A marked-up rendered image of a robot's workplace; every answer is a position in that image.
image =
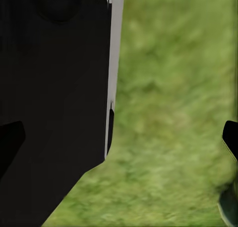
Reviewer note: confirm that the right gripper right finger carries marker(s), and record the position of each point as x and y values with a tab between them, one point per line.
230	136

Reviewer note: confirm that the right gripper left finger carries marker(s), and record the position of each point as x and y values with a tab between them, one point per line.
12	137

